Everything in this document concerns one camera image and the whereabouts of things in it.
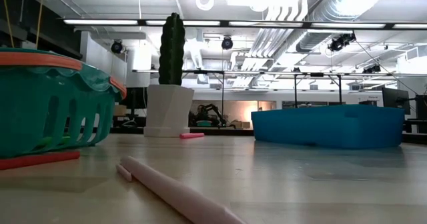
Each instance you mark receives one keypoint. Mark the bright pink pen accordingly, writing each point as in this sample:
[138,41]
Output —
[191,135]

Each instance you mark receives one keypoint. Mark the pale pink pen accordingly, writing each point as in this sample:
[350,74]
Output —
[187,197]

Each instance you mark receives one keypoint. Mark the green pen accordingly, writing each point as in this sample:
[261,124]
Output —
[56,141]

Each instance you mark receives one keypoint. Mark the red pencil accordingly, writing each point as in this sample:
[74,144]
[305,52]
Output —
[40,160]

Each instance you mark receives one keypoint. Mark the black background robot arm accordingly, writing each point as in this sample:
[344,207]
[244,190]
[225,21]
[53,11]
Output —
[208,114]

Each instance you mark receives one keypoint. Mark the small teal bin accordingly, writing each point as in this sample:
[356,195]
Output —
[203,123]

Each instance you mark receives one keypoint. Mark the cardboard box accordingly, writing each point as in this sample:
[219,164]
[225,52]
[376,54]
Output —
[240,124]

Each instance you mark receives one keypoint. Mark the white plant pot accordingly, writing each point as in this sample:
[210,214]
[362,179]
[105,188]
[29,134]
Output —
[168,110]

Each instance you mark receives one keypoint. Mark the green cactus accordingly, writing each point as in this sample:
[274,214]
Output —
[171,50]

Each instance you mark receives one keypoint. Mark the black monitor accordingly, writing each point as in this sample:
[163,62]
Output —
[396,100]
[133,99]

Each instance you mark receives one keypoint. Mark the LED light strip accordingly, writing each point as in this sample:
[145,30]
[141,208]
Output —
[100,22]
[410,26]
[348,25]
[200,23]

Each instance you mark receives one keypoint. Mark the black metal stand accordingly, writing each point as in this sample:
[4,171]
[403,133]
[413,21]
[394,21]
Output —
[295,90]

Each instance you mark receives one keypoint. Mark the blue plastic tray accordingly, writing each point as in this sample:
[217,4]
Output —
[327,127]

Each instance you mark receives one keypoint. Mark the black ceiling fixture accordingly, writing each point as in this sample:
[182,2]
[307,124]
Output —
[342,41]
[371,69]

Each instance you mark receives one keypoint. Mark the teal basket orange rim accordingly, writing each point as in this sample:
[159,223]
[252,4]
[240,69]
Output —
[33,110]

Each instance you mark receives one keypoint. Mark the black aluminium frame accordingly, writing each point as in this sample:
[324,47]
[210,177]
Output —
[217,131]

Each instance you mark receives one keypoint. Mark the black ceiling camera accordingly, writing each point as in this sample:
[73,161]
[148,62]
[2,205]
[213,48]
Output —
[116,46]
[227,43]

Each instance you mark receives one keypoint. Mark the silver ceiling duct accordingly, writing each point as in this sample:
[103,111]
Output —
[333,10]

